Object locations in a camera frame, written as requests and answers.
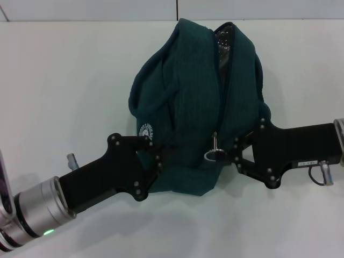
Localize arm cable with connector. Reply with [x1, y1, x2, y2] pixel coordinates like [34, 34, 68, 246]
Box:
[307, 160, 334, 187]
[66, 153, 79, 170]

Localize right arm cable with connector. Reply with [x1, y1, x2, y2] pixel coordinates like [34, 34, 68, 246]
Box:
[307, 160, 334, 187]

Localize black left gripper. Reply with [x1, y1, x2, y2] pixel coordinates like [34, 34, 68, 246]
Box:
[58, 133, 178, 216]

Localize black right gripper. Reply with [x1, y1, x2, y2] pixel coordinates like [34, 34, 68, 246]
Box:
[214, 118, 344, 189]

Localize dark teal insulated lunch bag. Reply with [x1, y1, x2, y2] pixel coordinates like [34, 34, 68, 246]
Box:
[128, 18, 271, 197]

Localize left arm cable with connector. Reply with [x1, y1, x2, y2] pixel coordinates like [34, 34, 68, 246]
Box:
[66, 153, 79, 170]

